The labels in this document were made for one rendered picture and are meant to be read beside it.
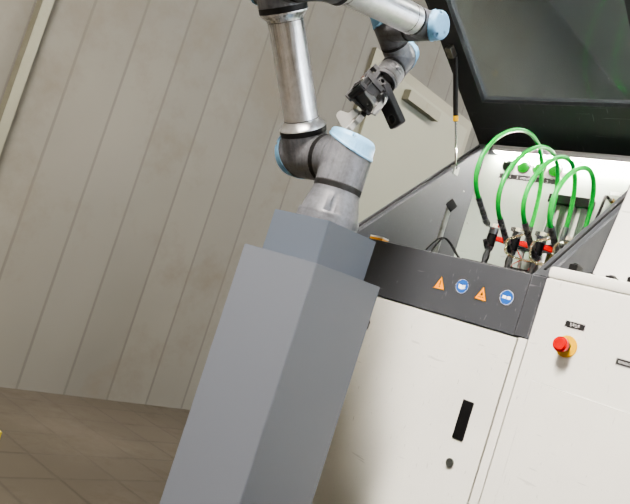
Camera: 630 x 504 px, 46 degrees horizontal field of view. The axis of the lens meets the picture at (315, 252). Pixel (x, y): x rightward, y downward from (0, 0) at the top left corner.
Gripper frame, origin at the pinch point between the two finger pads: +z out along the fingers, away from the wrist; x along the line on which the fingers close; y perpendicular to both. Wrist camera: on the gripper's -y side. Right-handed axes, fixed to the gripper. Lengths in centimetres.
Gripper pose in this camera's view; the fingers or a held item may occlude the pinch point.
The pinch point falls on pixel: (356, 129)
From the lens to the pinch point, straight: 189.0
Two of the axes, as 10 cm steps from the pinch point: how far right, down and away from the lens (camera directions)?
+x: 5.3, -2.8, -8.0
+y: -7.0, -6.8, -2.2
